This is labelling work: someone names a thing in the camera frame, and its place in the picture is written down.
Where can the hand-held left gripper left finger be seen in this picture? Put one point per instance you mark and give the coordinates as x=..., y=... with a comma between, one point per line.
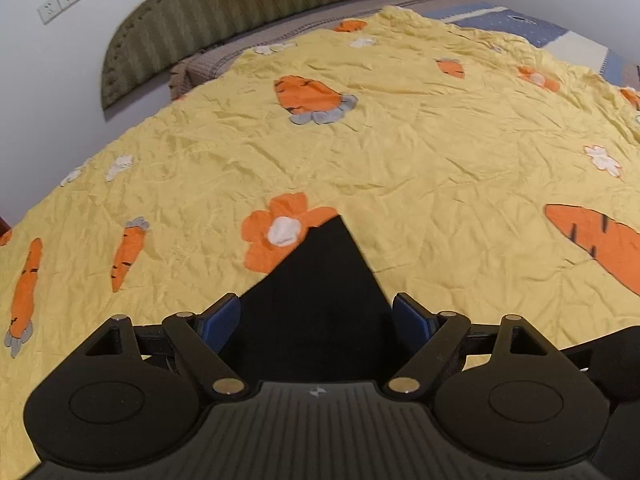
x=222, y=322

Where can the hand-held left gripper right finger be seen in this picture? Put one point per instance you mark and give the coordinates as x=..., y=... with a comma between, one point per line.
x=410, y=320

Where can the black pants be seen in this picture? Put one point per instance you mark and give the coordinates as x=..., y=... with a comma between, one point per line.
x=312, y=300

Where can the yellow carrot print quilt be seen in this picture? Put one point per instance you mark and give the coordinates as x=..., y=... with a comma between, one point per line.
x=400, y=145

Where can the blue brown patchwork bed sheet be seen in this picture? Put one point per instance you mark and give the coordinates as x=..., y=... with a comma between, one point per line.
x=540, y=30

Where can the olive green ribbed headboard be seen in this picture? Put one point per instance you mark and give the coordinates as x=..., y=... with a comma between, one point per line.
x=240, y=5

